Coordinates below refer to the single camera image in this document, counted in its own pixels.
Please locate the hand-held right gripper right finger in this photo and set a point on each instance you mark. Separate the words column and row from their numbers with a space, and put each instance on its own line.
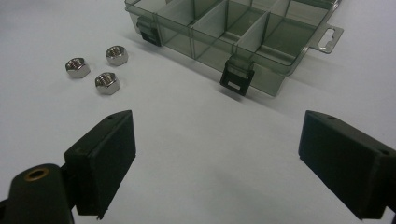
column 348, row 161

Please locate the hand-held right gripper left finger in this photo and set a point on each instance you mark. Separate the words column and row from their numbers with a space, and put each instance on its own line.
column 102, row 161

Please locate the silver hex nut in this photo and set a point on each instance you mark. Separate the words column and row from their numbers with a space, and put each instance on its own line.
column 107, row 83
column 77, row 67
column 116, row 55

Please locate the clear grey compartment organizer box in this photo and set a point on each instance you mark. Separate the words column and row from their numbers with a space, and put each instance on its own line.
column 239, row 34

